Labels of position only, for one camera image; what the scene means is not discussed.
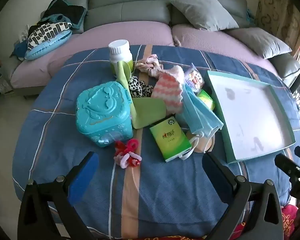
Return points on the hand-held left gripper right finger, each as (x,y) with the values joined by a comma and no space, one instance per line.
(212,170)

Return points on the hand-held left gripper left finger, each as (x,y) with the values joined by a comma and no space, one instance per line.
(83,177)

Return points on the white tray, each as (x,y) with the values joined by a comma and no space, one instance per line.
(247,115)

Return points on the pink wavy striped cloth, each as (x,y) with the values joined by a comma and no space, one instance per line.
(168,90)

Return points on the leopard print scrunchie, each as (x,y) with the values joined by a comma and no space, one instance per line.
(137,87)

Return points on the pink white scrunchie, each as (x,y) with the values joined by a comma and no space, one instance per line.
(150,66)

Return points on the round tan compact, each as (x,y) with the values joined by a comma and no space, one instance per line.
(205,143)

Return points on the red patterned cloth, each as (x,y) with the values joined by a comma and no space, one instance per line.
(288,220)

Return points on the green tissue pack round logo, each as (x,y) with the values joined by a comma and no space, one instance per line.
(170,137)

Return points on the blue face mask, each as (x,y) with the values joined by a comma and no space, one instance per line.
(202,115)

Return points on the blue plaid blanket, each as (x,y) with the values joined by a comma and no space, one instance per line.
(165,200)

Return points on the yellow green tissue pack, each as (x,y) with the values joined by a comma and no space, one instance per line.
(206,100)

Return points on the purple cartoon tissue packet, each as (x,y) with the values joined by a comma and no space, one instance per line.
(193,81)

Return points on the flat grey pillow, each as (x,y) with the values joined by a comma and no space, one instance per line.
(260,42)

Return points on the white bottle with green label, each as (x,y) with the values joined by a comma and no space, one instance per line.
(118,52)

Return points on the pink seat cushion cover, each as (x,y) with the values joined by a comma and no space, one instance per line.
(95,37)
(215,40)

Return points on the blue patterned inflatable float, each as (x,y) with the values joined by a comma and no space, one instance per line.
(47,40)

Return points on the dark blue cloth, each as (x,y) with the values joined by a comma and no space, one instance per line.
(18,50)

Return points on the beige patterned curtain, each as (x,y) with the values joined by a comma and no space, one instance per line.
(277,12)

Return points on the small teal cloth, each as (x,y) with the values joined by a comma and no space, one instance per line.
(250,15)

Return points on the square grey pillow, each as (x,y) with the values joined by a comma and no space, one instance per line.
(205,11)

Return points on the black teal trimmed cloth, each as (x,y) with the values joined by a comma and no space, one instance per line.
(65,10)

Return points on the grey sofa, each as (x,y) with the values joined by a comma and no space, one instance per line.
(140,12)

